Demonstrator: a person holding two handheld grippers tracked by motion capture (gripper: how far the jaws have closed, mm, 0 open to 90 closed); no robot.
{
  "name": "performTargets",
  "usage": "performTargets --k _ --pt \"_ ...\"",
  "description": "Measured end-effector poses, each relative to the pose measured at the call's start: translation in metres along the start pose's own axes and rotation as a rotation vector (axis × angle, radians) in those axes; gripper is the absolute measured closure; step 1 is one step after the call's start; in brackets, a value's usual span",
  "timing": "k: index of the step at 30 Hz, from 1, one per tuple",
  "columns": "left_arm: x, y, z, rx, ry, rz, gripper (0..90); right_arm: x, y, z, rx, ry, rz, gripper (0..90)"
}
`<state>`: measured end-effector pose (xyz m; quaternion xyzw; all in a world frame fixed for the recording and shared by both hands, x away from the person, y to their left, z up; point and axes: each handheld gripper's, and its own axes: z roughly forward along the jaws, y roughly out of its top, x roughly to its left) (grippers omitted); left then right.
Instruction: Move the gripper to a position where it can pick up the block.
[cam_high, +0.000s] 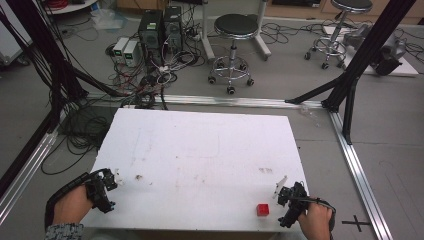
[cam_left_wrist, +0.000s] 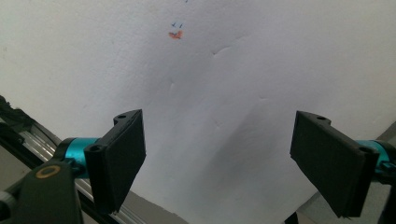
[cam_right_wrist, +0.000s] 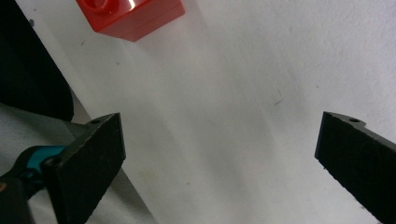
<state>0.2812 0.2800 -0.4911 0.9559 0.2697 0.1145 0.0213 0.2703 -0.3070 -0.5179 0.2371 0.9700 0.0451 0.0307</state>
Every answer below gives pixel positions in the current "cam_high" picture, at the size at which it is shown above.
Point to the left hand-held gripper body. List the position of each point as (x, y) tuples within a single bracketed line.
[(100, 191)]

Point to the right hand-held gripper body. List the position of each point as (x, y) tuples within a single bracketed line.
[(295, 203)]

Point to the person's right hand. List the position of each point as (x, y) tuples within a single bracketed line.
[(316, 221)]

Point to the person's left hand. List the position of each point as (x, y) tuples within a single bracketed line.
[(71, 206)]

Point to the red cube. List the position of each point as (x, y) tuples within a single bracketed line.
[(263, 210)]

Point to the white bench power supply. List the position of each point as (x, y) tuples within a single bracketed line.
[(130, 53), (119, 48)]

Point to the black computer tower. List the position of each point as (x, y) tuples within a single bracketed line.
[(173, 30), (151, 36)]

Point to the clear plastic bag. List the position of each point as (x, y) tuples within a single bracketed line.
[(108, 19)]

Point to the black round stool chrome base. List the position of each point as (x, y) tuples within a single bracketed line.
[(346, 6), (236, 26)]

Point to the white cabinet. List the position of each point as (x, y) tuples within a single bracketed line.
[(11, 40)]

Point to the grey machine on white board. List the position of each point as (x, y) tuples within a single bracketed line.
[(390, 50)]

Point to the round white table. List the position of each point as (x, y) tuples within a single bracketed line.
[(71, 6)]

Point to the aluminium frame rail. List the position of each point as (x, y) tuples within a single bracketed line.
[(26, 170), (233, 101), (360, 180)]

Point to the black frame post with braces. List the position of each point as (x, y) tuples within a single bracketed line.
[(366, 50)]

